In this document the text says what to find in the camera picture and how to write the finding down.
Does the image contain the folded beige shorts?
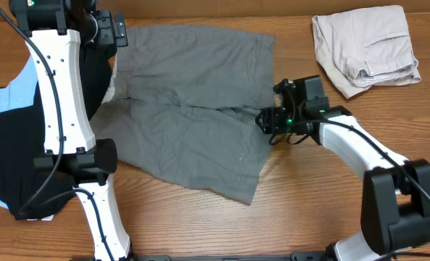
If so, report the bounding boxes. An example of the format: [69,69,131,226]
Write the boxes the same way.
[312,5,421,99]

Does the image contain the light blue shirt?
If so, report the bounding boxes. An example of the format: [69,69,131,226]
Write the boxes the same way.
[0,58,55,220]

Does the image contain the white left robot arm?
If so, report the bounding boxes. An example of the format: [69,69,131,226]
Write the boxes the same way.
[26,9,133,260]

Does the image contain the grey shorts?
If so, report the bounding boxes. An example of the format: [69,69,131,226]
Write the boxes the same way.
[91,25,275,204]

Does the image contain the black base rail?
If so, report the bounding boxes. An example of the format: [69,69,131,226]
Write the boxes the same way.
[69,246,346,261]

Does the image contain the black garment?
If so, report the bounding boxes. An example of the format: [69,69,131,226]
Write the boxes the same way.
[0,46,117,220]

